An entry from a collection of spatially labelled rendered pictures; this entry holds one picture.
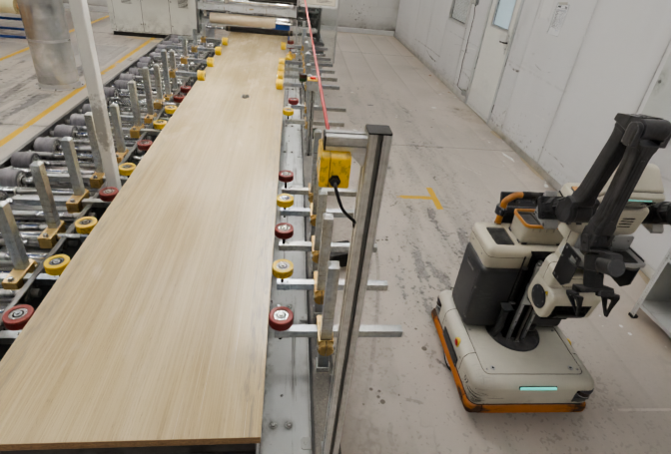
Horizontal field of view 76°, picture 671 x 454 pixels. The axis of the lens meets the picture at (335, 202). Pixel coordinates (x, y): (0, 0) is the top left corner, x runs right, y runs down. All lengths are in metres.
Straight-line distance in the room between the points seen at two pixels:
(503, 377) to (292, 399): 1.11
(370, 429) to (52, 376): 1.43
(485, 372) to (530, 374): 0.22
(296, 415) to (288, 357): 0.23
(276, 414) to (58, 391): 0.63
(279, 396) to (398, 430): 0.88
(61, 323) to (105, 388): 0.30
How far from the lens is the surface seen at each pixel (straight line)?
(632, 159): 1.49
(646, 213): 1.97
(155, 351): 1.41
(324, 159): 0.68
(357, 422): 2.32
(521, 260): 2.24
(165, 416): 1.28
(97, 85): 2.12
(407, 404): 2.43
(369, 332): 1.52
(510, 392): 2.37
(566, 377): 2.49
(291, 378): 1.66
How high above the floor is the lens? 1.95
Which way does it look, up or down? 31 degrees down
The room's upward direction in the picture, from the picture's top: 6 degrees clockwise
